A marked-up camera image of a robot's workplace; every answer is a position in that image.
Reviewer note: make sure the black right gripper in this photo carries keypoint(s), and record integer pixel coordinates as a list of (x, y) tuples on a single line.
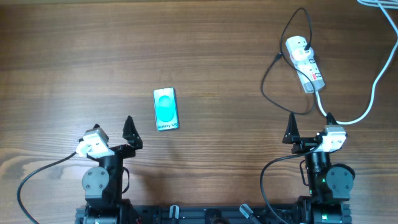
[(292, 136)]

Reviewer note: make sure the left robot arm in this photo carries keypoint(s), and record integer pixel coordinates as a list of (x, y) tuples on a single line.
[(103, 184)]

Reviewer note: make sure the Galaxy smartphone with cyan screen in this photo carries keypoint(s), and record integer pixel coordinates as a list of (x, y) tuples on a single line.
[(166, 112)]

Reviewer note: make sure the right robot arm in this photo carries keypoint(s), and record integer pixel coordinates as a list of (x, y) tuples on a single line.
[(329, 184)]

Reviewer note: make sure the white power strip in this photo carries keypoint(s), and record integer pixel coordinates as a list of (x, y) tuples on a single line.
[(308, 71)]

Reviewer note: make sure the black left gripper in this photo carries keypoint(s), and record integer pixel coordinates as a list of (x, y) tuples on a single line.
[(133, 140)]

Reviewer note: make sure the white USB charger plug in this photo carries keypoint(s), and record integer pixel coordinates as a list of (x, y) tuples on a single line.
[(300, 54)]

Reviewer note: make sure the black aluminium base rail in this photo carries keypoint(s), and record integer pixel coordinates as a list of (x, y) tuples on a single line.
[(289, 213)]

